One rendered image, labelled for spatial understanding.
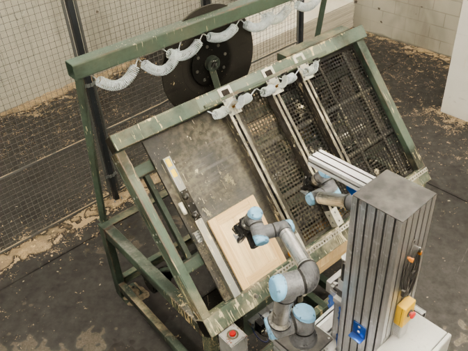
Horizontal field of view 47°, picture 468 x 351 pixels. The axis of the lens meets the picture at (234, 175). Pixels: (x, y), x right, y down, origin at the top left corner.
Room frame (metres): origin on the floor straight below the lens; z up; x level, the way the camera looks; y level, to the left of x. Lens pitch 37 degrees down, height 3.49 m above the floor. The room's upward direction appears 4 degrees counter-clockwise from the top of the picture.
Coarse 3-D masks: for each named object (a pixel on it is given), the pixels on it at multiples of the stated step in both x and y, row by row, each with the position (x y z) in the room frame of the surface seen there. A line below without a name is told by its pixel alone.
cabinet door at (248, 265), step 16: (240, 208) 2.61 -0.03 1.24; (208, 224) 2.48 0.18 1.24; (224, 224) 2.50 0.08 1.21; (224, 240) 2.43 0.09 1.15; (272, 240) 2.53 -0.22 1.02; (240, 256) 2.39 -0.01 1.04; (256, 256) 2.42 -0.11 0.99; (272, 256) 2.45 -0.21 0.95; (240, 272) 2.31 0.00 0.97; (256, 272) 2.34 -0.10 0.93
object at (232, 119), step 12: (228, 84) 3.11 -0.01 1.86; (240, 96) 2.97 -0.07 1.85; (228, 108) 2.99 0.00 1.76; (240, 108) 2.95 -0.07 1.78; (228, 120) 3.00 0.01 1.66; (240, 120) 3.00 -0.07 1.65; (240, 132) 2.94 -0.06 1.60; (240, 144) 2.92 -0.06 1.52; (252, 144) 2.91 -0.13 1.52; (252, 156) 2.85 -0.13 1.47; (252, 168) 2.83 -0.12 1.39; (264, 168) 2.82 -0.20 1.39; (264, 180) 2.76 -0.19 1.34; (264, 192) 2.74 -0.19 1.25; (276, 192) 2.73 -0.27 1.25; (276, 204) 2.67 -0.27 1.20; (288, 216) 2.64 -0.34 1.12; (300, 240) 2.55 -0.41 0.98
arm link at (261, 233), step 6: (258, 222) 2.03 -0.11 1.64; (252, 228) 2.01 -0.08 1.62; (258, 228) 2.00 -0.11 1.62; (264, 228) 2.00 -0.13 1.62; (270, 228) 2.00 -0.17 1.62; (252, 234) 1.99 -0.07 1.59; (258, 234) 1.97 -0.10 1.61; (264, 234) 1.98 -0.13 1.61; (270, 234) 1.98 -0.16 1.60; (258, 240) 1.95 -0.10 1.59; (264, 240) 1.95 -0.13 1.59
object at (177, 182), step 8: (168, 168) 2.62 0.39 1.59; (176, 184) 2.57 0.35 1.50; (200, 224) 2.43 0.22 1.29; (200, 232) 2.40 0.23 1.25; (208, 232) 2.41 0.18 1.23; (208, 240) 2.38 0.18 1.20; (208, 248) 2.35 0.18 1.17; (216, 248) 2.36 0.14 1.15; (216, 256) 2.32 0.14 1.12; (216, 264) 2.30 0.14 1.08; (224, 264) 2.30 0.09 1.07; (224, 272) 2.26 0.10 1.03; (224, 280) 2.24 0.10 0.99; (232, 280) 2.24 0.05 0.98; (232, 288) 2.21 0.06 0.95; (232, 296) 2.19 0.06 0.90
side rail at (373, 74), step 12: (360, 48) 3.84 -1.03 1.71; (360, 60) 3.82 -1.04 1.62; (372, 60) 3.81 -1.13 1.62; (372, 72) 3.73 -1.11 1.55; (372, 84) 3.72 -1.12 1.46; (384, 84) 3.71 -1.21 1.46; (372, 96) 3.71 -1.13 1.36; (384, 96) 3.63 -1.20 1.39; (384, 108) 3.61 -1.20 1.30; (396, 108) 3.61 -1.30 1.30; (396, 120) 3.53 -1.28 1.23; (396, 132) 3.50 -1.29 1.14; (408, 132) 3.50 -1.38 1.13; (408, 144) 3.42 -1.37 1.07; (408, 156) 3.39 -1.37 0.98; (420, 156) 3.40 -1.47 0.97; (420, 168) 3.32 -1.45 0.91
